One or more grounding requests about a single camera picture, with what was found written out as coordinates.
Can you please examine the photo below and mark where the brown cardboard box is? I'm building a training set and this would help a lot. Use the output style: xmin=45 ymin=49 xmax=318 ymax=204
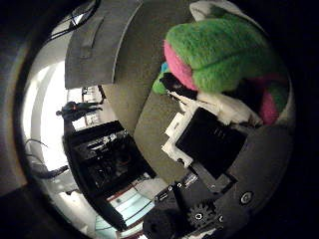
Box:
xmin=103 ymin=0 xmax=207 ymax=185

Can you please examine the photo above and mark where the person in dark clothes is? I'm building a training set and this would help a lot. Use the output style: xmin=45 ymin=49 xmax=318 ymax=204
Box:
xmin=55 ymin=101 xmax=105 ymax=122

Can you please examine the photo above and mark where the black equipment rack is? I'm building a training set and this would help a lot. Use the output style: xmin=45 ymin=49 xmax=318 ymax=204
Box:
xmin=62 ymin=119 xmax=158 ymax=233

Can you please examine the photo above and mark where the thick black cable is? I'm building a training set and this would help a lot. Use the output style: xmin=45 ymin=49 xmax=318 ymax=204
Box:
xmin=24 ymin=138 xmax=71 ymax=180

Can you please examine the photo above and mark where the thin black cable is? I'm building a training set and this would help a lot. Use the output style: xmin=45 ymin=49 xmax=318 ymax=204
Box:
xmin=48 ymin=0 xmax=103 ymax=43

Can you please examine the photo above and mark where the green and pink plush toy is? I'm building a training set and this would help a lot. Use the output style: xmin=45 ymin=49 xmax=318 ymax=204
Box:
xmin=152 ymin=18 xmax=295 ymax=126

